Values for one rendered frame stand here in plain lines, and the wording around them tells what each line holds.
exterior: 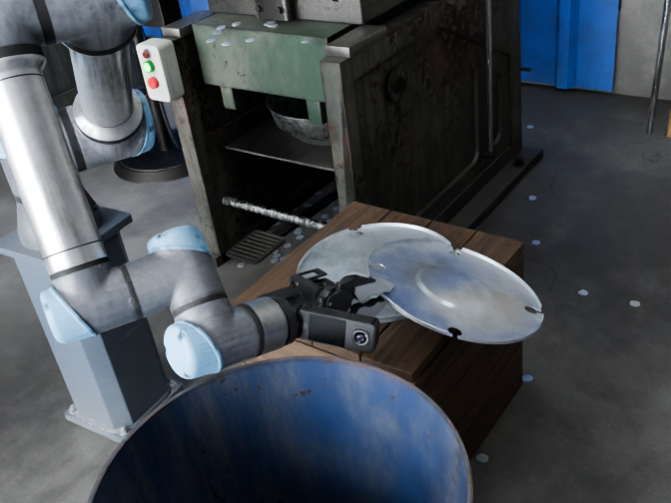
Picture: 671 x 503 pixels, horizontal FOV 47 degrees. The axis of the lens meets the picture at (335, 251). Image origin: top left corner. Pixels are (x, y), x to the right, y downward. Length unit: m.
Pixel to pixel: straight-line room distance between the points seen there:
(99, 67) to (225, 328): 0.44
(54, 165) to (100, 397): 0.74
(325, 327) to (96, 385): 0.69
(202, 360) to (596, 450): 0.83
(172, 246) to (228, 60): 0.91
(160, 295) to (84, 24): 0.36
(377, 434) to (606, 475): 0.57
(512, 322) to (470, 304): 0.07
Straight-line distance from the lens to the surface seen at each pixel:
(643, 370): 1.73
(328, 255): 1.43
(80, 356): 1.60
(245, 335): 1.01
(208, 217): 2.08
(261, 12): 1.83
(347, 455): 1.13
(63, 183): 1.02
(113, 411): 1.67
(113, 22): 1.08
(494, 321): 1.21
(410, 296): 1.19
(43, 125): 1.03
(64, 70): 3.34
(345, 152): 1.66
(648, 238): 2.14
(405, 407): 1.00
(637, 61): 2.92
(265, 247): 1.87
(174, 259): 1.02
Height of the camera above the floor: 1.14
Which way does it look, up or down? 33 degrees down
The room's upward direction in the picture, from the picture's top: 8 degrees counter-clockwise
